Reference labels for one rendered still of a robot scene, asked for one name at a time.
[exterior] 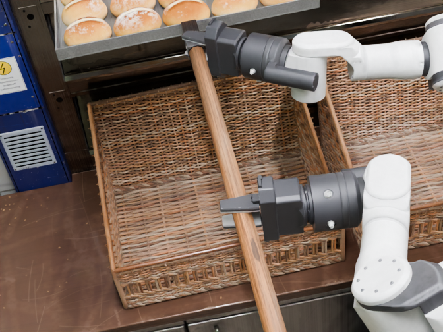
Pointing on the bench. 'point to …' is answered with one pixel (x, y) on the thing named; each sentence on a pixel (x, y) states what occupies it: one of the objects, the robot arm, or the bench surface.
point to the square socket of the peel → (190, 30)
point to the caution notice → (10, 76)
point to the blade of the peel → (63, 51)
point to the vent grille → (28, 148)
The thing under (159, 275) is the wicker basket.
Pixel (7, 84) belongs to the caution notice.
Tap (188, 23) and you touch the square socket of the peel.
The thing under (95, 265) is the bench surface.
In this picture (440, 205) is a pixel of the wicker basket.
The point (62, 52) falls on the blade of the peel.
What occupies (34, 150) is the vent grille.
